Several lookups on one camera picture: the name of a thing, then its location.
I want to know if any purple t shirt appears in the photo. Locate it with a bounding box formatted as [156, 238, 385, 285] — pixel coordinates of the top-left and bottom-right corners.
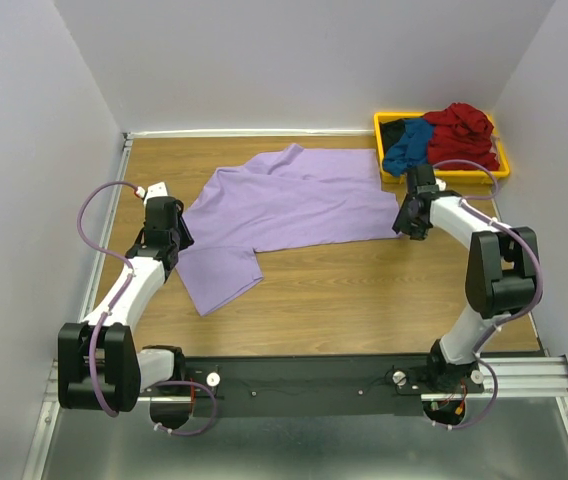
[177, 144, 399, 316]

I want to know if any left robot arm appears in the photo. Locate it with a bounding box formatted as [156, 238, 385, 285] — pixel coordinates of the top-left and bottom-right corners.
[58, 196, 193, 417]

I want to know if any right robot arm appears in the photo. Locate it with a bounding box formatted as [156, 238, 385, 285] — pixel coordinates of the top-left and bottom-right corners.
[393, 164, 543, 392]

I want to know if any blue t shirt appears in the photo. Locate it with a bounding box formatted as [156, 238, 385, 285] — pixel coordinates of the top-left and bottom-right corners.
[382, 117, 435, 177]

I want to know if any yellow plastic bin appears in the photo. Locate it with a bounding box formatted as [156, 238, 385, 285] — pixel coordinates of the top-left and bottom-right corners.
[373, 111, 511, 185]

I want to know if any black t shirt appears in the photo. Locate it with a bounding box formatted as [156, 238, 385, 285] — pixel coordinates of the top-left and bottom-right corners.
[379, 119, 405, 154]

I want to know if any red t shirt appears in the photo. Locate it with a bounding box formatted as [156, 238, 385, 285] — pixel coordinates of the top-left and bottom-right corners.
[422, 103, 499, 171]

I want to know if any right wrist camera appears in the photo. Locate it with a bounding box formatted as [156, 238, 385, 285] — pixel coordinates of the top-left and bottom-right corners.
[435, 178, 447, 191]

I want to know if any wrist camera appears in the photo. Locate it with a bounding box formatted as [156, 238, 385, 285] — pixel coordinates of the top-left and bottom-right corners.
[134, 182, 169, 203]
[435, 178, 447, 191]

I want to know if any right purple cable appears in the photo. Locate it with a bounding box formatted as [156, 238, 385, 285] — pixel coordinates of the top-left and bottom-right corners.
[428, 159, 545, 432]

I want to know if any purple cable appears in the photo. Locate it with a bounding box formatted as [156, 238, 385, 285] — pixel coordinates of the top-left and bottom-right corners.
[428, 159, 545, 432]
[77, 180, 220, 437]

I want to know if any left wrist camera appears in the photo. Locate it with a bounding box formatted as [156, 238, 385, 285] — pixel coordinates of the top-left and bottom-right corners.
[134, 182, 169, 203]

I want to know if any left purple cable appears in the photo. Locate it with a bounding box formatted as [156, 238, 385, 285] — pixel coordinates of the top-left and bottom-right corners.
[77, 180, 220, 437]

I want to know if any black mounting base plate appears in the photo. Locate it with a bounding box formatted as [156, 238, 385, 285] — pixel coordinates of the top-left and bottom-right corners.
[148, 355, 486, 426]

